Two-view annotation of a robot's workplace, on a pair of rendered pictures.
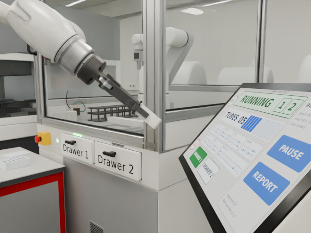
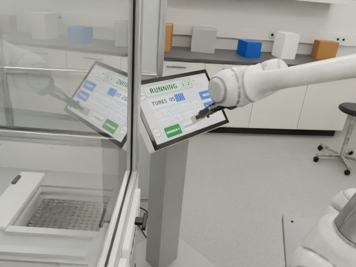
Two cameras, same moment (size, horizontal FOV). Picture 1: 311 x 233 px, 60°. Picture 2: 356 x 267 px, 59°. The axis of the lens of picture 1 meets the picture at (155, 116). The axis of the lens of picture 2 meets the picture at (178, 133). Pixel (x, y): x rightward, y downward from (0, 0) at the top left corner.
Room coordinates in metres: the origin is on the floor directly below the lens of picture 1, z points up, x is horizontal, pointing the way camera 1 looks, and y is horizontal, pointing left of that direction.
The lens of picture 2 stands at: (1.57, 0.80, 1.58)
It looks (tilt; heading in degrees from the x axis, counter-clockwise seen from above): 25 degrees down; 225
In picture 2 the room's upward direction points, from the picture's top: 5 degrees clockwise
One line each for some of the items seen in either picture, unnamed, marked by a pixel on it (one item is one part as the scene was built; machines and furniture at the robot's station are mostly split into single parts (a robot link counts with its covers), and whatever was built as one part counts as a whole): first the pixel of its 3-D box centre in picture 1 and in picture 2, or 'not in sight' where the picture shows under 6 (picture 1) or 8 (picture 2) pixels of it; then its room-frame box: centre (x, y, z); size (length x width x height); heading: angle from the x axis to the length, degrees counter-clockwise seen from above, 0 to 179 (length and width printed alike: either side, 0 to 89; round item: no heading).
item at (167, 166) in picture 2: not in sight; (172, 201); (0.58, -0.20, 0.51); 0.50 x 0.45 x 1.02; 93
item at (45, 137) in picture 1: (43, 138); not in sight; (1.54, 0.65, 0.88); 0.07 x 0.05 x 0.07; 47
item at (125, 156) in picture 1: (116, 159); (132, 228); (1.11, 0.17, 0.87); 0.29 x 0.02 x 0.11; 47
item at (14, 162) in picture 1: (15, 162); not in sight; (1.37, 0.74, 0.78); 0.12 x 0.08 x 0.04; 142
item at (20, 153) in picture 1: (16, 155); not in sight; (1.57, 0.83, 0.77); 0.13 x 0.09 x 0.02; 150
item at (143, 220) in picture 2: (110, 153); (140, 221); (1.09, 0.18, 0.91); 0.07 x 0.04 x 0.01; 47
